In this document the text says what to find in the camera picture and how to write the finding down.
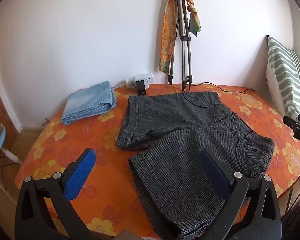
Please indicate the dark grey houndstooth shorts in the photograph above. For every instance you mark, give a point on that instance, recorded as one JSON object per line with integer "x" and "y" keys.
{"x": 168, "y": 132}

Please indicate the orange floral scarf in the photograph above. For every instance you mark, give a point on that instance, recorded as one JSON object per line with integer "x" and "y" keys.
{"x": 168, "y": 32}

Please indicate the green white striped pillow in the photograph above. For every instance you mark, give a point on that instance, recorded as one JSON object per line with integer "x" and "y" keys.
{"x": 283, "y": 78}

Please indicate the black power adapter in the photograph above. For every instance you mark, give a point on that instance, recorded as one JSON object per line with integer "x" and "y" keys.
{"x": 140, "y": 87}

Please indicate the white power strip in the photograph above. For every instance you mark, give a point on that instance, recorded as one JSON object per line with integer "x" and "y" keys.
{"x": 146, "y": 78}

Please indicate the orange floral bed sheet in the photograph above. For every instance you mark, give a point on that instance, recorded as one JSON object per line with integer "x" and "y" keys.
{"x": 108, "y": 201}

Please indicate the wooden door frame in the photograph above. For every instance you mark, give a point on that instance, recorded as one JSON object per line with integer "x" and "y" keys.
{"x": 11, "y": 132}

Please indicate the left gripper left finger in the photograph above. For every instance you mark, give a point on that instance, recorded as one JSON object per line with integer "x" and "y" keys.
{"x": 32, "y": 218}

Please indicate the folded light blue jeans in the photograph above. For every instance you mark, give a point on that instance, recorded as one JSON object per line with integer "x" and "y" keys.
{"x": 84, "y": 103}

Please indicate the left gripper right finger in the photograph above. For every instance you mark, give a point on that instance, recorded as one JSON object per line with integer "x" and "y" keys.
{"x": 251, "y": 209}

